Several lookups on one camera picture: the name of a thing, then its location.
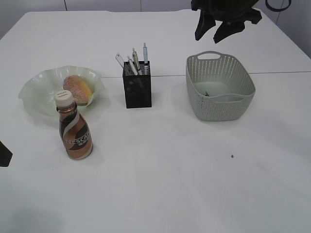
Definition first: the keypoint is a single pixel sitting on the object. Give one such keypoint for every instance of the black mesh pen holder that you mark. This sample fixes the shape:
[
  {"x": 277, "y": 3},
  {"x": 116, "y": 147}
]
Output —
[{"x": 137, "y": 88}]

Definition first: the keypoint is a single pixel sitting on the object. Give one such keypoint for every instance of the orange bread loaf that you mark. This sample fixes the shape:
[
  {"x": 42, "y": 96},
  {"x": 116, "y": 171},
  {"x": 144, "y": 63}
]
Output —
[{"x": 80, "y": 90}]

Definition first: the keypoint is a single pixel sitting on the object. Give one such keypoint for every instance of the beige grip pen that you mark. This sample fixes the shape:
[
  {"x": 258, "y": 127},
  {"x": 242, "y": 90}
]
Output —
[{"x": 136, "y": 61}]

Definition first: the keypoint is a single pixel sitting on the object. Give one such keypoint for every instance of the Nescafe coffee bottle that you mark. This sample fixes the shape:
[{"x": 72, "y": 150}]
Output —
[{"x": 73, "y": 128}]

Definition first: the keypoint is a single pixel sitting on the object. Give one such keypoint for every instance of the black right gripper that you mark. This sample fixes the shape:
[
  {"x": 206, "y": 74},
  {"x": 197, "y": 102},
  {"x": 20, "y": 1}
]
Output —
[{"x": 232, "y": 13}]

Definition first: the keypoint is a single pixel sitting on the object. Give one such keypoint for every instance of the grey grip pen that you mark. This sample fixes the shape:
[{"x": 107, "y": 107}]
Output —
[{"x": 133, "y": 68}]

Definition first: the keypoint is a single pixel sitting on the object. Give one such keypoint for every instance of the pale green plastic basket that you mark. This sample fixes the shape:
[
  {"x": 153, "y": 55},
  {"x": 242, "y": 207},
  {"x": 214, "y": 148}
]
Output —
[{"x": 230, "y": 87}]

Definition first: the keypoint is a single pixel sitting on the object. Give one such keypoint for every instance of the clear plastic ruler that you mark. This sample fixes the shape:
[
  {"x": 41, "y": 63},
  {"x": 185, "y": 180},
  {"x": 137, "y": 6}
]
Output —
[{"x": 120, "y": 60}]

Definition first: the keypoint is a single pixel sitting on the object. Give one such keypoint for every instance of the light blue pen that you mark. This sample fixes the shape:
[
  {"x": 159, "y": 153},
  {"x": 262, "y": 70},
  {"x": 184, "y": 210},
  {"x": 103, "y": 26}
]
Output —
[{"x": 145, "y": 55}]

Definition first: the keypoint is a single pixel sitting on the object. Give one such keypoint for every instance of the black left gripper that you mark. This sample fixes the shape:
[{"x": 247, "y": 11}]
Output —
[{"x": 5, "y": 155}]

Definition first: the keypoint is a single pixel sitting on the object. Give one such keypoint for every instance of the pale green glass wavy plate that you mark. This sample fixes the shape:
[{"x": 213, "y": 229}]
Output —
[{"x": 38, "y": 92}]

